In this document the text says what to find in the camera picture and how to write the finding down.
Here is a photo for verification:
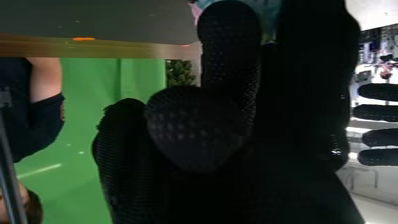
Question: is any person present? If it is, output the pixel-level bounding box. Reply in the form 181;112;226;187
0;56;68;224

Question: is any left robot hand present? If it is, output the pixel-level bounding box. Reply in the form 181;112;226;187
352;83;398;167

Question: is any dark mat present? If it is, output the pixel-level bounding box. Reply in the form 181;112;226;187
0;0;201;46

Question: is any black stand pole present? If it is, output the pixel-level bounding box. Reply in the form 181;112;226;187
0;86;28;224

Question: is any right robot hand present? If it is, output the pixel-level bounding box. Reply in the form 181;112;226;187
91;0;366;224

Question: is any white sheet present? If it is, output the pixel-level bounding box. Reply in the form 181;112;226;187
345;0;398;32

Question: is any pale pink flower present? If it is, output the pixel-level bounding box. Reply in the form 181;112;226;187
187;1;204;26

